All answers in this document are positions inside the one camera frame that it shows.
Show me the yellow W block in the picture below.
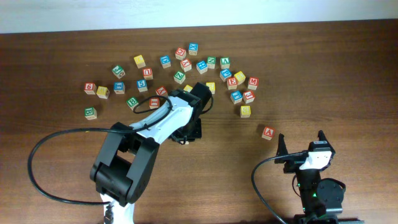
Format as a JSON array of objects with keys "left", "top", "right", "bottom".
[{"left": 96, "top": 86, "right": 110, "bottom": 99}]

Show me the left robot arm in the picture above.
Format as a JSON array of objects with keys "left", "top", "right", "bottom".
[{"left": 90, "top": 83, "right": 212, "bottom": 223}]

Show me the yellow block centre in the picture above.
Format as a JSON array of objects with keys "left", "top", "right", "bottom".
[{"left": 183, "top": 85, "right": 193, "bottom": 92}]

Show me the red U block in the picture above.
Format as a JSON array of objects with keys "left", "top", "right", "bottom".
[{"left": 142, "top": 68, "right": 153, "bottom": 80}]

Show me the green Z block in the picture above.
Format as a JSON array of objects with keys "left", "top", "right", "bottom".
[{"left": 174, "top": 71, "right": 186, "bottom": 84}]

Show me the blue P block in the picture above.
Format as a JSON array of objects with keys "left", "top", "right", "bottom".
[{"left": 220, "top": 68, "right": 232, "bottom": 82}]

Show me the red C block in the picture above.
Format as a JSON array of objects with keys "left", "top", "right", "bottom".
[{"left": 175, "top": 47, "right": 187, "bottom": 60}]

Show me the red Y block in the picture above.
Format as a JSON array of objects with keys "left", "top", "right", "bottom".
[{"left": 180, "top": 59, "right": 192, "bottom": 72}]

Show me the red A block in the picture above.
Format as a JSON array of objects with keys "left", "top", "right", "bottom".
[{"left": 262, "top": 126, "right": 275, "bottom": 140}]

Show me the green b block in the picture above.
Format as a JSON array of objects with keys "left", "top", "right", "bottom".
[
  {"left": 126, "top": 97, "right": 139, "bottom": 111},
  {"left": 84, "top": 107, "right": 97, "bottom": 120}
]

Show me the red 6 block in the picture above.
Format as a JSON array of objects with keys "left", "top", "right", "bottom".
[{"left": 84, "top": 82, "right": 97, "bottom": 95}]

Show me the blue D block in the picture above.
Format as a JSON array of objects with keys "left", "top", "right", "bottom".
[{"left": 160, "top": 55, "right": 171, "bottom": 68}]

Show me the green B block centre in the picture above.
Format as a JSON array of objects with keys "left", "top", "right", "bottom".
[{"left": 126, "top": 97, "right": 139, "bottom": 111}]

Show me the blue E block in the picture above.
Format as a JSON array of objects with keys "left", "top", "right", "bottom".
[{"left": 230, "top": 91, "right": 243, "bottom": 104}]

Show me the blue H block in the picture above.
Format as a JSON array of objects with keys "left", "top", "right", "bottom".
[{"left": 197, "top": 60, "right": 208, "bottom": 74}]

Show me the yellow S block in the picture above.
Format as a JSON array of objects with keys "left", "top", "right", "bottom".
[
  {"left": 239, "top": 105, "right": 251, "bottom": 118},
  {"left": 206, "top": 82, "right": 215, "bottom": 95}
]

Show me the red M block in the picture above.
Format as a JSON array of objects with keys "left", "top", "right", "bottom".
[{"left": 248, "top": 77, "right": 259, "bottom": 90}]

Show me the green J block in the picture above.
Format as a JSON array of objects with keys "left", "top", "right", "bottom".
[{"left": 111, "top": 65, "right": 126, "bottom": 79}]

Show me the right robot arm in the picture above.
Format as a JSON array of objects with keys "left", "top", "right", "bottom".
[{"left": 275, "top": 130, "right": 346, "bottom": 223}]

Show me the green V block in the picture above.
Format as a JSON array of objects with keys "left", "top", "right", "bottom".
[{"left": 220, "top": 57, "right": 231, "bottom": 70}]

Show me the blue 5 block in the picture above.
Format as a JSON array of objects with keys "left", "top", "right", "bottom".
[{"left": 136, "top": 80, "right": 148, "bottom": 92}]

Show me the red E block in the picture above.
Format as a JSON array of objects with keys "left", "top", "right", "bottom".
[{"left": 226, "top": 77, "right": 238, "bottom": 90}]

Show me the green N block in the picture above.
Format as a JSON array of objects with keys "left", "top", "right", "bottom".
[{"left": 206, "top": 57, "right": 216, "bottom": 69}]

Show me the green B block left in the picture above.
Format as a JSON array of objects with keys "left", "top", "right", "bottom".
[{"left": 84, "top": 107, "right": 97, "bottom": 120}]

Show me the red I block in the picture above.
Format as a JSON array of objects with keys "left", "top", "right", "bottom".
[{"left": 149, "top": 97, "right": 160, "bottom": 110}]

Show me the yellow block right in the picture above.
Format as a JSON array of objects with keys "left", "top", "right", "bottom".
[{"left": 234, "top": 71, "right": 246, "bottom": 85}]

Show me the red 3 block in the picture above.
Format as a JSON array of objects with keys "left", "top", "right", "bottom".
[{"left": 243, "top": 90, "right": 255, "bottom": 104}]

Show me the yellow block top left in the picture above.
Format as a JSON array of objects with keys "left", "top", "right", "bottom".
[{"left": 133, "top": 55, "right": 146, "bottom": 68}]

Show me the red K block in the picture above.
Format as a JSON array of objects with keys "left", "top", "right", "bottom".
[{"left": 155, "top": 86, "right": 168, "bottom": 97}]

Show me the blue X block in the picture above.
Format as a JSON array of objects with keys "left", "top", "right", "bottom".
[{"left": 188, "top": 42, "right": 198, "bottom": 55}]

